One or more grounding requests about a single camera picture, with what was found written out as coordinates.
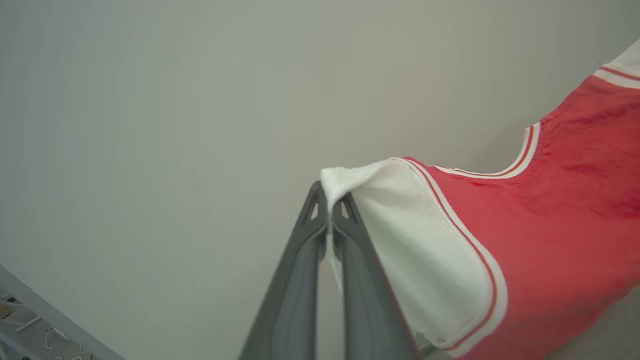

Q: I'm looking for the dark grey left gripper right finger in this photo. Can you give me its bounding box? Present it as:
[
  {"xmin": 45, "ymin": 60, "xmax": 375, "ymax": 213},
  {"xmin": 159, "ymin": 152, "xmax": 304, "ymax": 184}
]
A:
[{"xmin": 331, "ymin": 192, "xmax": 419, "ymax": 360}]

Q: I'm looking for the grey metal frame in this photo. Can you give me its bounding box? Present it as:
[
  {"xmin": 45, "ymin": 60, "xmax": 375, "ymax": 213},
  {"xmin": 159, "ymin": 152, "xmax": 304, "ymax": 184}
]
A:
[{"xmin": 0, "ymin": 264, "xmax": 126, "ymax": 360}]

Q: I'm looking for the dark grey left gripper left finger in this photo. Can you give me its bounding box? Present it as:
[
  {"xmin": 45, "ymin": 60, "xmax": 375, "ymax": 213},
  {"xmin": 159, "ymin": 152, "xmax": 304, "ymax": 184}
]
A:
[{"xmin": 239, "ymin": 180, "xmax": 331, "ymax": 360}]

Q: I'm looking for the red and white jersey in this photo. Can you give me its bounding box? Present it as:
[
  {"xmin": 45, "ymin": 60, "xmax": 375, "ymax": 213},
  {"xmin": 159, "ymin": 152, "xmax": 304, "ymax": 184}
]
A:
[{"xmin": 320, "ymin": 39, "xmax": 640, "ymax": 360}]

